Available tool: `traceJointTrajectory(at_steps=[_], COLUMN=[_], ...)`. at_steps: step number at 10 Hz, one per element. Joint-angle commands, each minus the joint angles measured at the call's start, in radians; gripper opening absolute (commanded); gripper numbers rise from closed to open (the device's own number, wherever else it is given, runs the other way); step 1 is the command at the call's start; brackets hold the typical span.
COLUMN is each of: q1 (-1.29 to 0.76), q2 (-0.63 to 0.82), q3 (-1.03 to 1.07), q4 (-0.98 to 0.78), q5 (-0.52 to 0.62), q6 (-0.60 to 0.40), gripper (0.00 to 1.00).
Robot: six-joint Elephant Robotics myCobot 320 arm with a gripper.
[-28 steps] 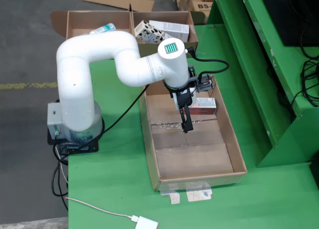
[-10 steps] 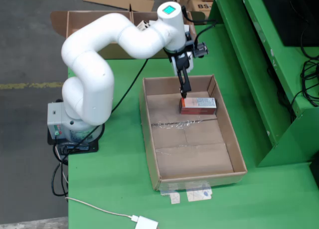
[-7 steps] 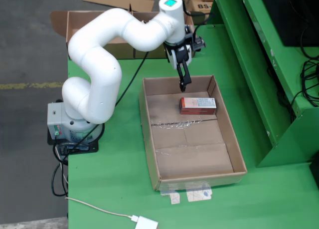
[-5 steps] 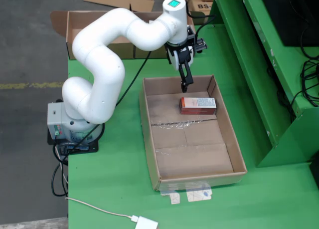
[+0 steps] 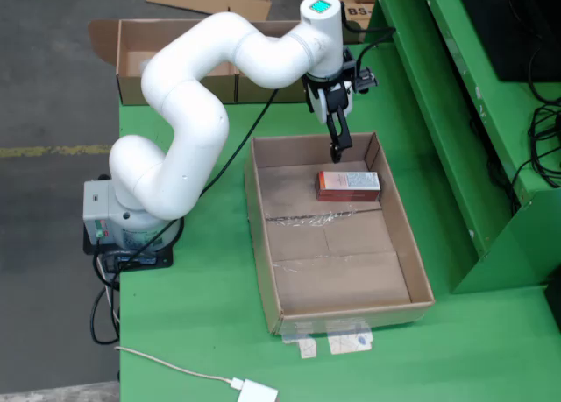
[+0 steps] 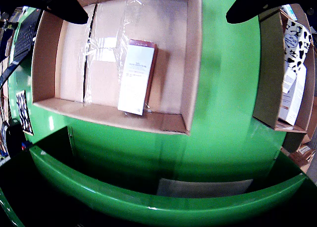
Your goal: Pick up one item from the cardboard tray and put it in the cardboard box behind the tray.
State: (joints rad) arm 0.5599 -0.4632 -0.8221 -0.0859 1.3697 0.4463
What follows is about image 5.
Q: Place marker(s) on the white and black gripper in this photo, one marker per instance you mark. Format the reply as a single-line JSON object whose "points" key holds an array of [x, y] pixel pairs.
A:
{"points": [[333, 95]]}

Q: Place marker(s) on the red white printed carton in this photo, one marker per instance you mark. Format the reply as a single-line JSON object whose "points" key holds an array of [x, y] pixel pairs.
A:
{"points": [[346, 187]]}

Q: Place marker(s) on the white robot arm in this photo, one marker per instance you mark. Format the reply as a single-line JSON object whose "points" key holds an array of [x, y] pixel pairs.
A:
{"points": [[197, 113]]}

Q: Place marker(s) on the grey robot base box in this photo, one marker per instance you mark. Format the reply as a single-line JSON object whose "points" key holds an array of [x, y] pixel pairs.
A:
{"points": [[94, 209]]}

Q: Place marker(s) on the cardboard box BS print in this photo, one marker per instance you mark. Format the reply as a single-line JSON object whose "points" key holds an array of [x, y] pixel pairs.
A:
{"points": [[359, 21]]}

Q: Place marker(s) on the shallow cardboard tray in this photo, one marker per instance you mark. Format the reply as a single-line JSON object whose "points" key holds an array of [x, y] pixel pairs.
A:
{"points": [[342, 279]]}

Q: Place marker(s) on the divided cardboard box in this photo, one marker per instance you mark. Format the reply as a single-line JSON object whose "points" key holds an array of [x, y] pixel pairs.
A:
{"points": [[131, 82]]}

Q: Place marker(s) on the green metal rack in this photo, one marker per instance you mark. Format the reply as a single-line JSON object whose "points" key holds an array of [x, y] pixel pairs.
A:
{"points": [[438, 113]]}

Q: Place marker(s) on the black monitor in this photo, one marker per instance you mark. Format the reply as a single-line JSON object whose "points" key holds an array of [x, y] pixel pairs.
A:
{"points": [[504, 25]]}

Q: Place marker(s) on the white power adapter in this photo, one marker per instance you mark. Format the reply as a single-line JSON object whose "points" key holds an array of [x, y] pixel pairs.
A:
{"points": [[258, 393]]}

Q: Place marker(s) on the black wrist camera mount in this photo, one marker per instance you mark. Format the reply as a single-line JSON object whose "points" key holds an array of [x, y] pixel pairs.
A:
{"points": [[364, 80]]}

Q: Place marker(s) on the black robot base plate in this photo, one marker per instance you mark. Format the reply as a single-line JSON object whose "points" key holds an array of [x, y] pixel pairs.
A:
{"points": [[162, 258]]}

